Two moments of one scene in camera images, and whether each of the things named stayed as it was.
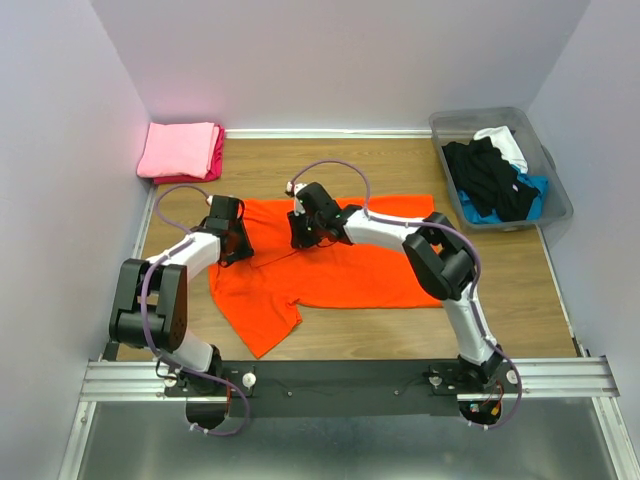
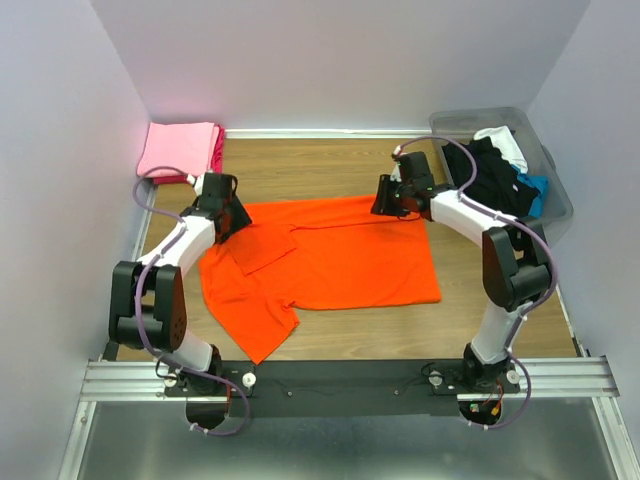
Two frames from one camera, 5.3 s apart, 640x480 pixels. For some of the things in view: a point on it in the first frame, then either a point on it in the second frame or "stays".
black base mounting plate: [331, 388] stays
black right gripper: [297, 238] to [383, 204]
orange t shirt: [262, 296] stays
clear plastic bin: [502, 177] stays
